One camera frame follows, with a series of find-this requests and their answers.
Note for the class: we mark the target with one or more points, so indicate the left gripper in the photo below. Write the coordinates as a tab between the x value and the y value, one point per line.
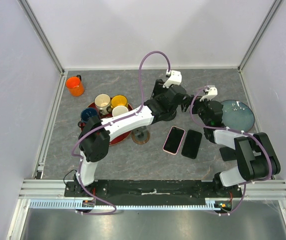
159	89

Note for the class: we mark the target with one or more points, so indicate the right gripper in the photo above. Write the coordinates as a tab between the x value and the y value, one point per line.
197	102

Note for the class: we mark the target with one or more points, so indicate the black clamp phone stand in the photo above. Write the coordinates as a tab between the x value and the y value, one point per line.
173	108

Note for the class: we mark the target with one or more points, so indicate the pink case phone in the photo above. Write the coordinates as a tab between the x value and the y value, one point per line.
173	140

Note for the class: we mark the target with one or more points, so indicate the black phone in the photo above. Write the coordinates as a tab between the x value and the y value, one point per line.
191	144

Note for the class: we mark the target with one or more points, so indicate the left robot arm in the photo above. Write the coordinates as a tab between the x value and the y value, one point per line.
94	140

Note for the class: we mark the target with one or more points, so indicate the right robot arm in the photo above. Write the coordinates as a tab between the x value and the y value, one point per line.
254	154

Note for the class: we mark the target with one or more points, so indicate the grey stand wooden base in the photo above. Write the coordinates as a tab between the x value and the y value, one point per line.
140	135

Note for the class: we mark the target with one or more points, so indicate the yellow mug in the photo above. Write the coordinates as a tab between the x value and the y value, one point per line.
119	100

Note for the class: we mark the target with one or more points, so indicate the light blue mug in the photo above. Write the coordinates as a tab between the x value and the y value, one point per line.
119	110

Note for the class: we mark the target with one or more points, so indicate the blue ceramic plate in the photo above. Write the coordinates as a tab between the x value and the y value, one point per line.
237	115

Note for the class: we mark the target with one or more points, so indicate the round red tray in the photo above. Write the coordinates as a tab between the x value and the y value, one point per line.
118	139

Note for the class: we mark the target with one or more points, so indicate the dark blue mug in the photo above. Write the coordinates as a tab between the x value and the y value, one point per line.
85	115

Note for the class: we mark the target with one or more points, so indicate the orange enamel mug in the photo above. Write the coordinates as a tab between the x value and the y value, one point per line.
75	86

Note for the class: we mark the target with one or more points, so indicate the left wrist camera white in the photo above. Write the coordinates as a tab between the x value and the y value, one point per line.
173	78

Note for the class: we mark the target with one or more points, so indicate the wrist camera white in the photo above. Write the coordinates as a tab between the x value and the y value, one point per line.
210	92
173	78

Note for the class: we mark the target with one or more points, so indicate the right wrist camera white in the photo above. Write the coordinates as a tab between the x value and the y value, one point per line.
210	92

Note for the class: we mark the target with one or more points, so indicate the cream mug black handle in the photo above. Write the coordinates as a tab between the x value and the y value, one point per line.
103	104

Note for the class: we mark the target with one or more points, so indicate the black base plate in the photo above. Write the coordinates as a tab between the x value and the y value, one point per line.
160	192

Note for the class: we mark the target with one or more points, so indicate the slotted cable duct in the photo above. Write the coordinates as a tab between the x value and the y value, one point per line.
73	204

